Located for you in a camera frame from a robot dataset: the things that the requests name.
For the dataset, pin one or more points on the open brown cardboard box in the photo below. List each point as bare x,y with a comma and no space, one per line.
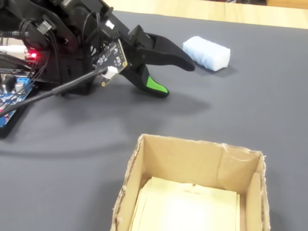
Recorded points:
183,158

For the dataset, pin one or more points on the pale yellow paper sheets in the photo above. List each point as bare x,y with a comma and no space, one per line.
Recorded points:
187,209

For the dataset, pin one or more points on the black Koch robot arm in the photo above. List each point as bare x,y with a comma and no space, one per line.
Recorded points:
69,36

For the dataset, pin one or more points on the black circuit board holder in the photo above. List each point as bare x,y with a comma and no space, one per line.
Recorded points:
9,131

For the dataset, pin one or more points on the brown wooden furniture piece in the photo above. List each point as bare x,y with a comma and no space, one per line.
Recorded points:
286,2

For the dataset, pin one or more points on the dark grey table mat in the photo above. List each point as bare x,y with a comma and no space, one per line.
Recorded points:
216,108

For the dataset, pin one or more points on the white blue foam block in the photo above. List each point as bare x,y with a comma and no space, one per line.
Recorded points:
207,53

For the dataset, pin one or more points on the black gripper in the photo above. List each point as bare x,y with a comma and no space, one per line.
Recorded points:
138,38

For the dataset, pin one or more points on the blue controller circuit board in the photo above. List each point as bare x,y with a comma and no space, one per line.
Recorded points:
12,96

